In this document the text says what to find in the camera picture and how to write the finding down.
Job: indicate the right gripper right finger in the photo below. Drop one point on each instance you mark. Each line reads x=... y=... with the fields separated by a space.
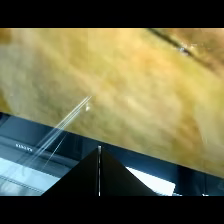
x=120 y=181

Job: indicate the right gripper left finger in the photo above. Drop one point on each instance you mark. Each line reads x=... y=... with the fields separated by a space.
x=80 y=181

